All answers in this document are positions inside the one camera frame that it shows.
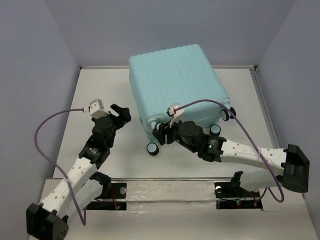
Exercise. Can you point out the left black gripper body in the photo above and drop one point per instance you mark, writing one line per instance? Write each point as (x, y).
(114, 121)

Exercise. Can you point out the light blue hardshell suitcase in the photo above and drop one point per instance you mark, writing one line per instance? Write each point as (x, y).
(178, 75)

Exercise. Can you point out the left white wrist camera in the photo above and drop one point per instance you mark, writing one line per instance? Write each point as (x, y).
(96, 109)

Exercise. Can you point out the aluminium rail at table edge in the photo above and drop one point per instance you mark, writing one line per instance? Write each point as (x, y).
(257, 121)

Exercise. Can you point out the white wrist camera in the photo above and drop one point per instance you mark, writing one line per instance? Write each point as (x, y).
(176, 112)
(96, 109)

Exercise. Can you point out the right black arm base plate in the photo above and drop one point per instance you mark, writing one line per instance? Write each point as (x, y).
(229, 199)

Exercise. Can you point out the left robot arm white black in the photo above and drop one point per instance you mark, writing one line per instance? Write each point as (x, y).
(50, 218)

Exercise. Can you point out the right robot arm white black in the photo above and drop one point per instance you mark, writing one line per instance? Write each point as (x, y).
(285, 167)

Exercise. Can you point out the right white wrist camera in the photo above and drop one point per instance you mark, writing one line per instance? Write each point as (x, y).
(176, 112)

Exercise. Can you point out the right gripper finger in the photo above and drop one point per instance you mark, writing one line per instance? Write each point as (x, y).
(171, 134)
(160, 132)

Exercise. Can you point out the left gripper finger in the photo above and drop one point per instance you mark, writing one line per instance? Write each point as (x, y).
(122, 119)
(121, 111)

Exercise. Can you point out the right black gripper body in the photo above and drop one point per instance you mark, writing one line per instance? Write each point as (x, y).
(178, 138)

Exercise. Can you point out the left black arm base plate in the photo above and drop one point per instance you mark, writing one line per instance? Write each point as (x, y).
(111, 199)

